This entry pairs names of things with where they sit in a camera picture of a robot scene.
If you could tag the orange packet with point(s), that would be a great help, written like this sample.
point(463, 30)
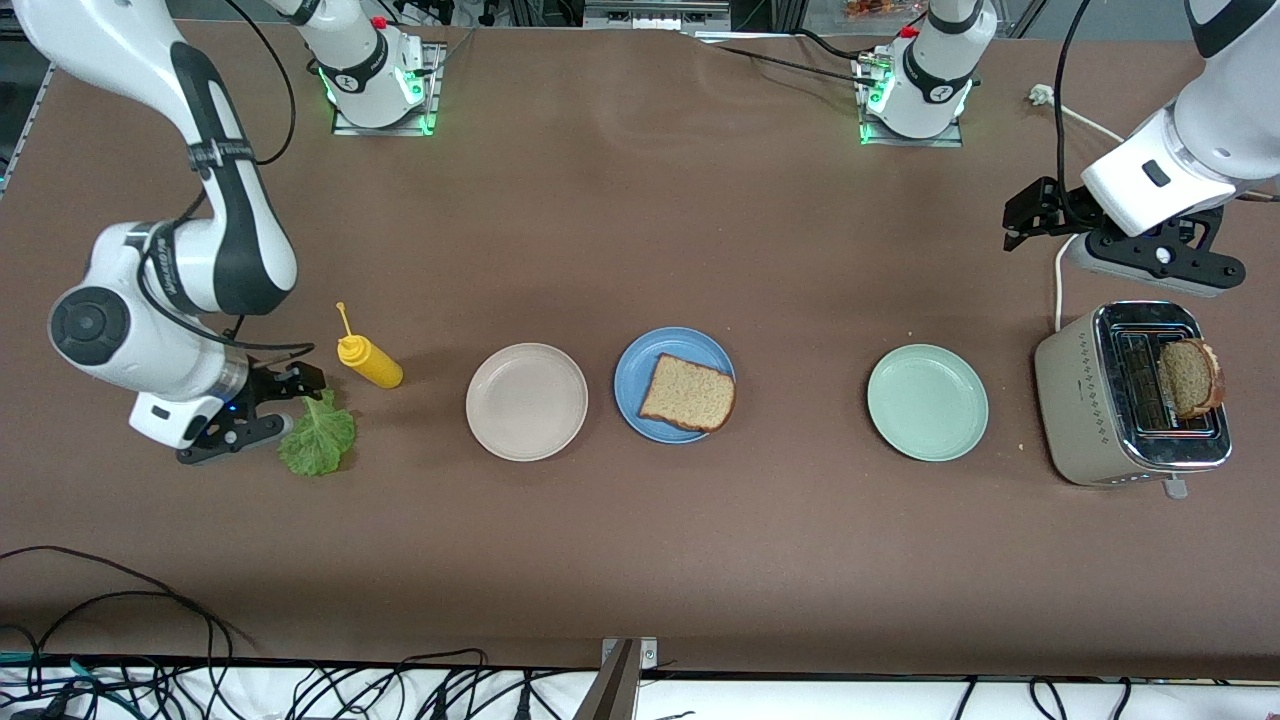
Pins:
point(875, 8)

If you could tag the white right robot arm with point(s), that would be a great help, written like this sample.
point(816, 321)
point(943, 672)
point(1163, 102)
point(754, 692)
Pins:
point(230, 230)

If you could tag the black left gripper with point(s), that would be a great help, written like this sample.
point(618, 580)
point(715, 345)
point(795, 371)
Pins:
point(1052, 205)

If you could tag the blue plate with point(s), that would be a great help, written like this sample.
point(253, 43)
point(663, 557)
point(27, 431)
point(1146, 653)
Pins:
point(630, 380)

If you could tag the yellow mustard squeeze bottle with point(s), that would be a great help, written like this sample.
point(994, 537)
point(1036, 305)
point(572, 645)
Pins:
point(375, 365)

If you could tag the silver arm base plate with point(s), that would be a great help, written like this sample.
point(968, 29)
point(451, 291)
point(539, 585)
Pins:
point(915, 142)
point(435, 100)

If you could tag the green lettuce leaf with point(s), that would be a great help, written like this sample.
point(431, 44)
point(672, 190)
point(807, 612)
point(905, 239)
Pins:
point(318, 440)

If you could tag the brown toast bread slice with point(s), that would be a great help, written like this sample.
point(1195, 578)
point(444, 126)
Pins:
point(1190, 380)
point(688, 393)

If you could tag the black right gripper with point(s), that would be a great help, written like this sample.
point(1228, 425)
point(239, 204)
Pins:
point(268, 386)

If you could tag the grey metal table bracket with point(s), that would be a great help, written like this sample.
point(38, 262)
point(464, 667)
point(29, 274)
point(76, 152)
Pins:
point(618, 690)

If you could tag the beige plate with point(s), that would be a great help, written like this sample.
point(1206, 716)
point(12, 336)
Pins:
point(527, 402)

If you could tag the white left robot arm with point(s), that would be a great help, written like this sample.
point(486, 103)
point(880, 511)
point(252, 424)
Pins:
point(1215, 130)

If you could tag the beige chrome toaster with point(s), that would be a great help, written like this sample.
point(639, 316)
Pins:
point(1080, 400)

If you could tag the light green plate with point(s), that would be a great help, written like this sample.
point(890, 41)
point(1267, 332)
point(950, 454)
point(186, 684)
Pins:
point(927, 402)

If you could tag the silver aluminium frame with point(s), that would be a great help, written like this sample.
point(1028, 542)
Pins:
point(655, 15)

